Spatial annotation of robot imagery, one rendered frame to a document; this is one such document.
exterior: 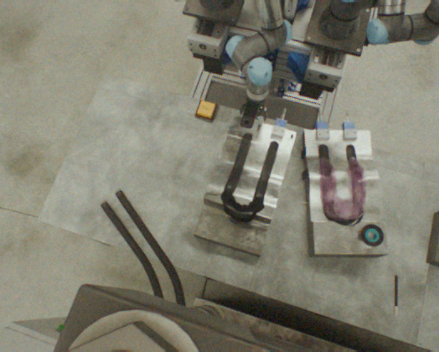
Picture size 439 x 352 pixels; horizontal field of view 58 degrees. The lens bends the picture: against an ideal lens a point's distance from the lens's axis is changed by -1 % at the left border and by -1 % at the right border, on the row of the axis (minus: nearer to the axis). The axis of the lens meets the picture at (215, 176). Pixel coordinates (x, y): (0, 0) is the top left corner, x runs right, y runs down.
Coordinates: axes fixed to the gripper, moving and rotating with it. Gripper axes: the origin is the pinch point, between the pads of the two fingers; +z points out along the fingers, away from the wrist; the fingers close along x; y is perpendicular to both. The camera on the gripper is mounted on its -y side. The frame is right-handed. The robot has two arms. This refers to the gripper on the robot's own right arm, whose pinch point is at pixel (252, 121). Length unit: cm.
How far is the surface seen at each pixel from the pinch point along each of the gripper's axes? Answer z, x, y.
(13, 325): -55, 30, -85
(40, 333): -55, 24, -85
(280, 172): 3.1, -15.8, -15.6
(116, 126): 11, 56, -14
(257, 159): 3.0, -6.2, -13.3
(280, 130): -0.3, -11.3, -0.3
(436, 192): 12, -77, -2
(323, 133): 3.2, -28.0, 5.1
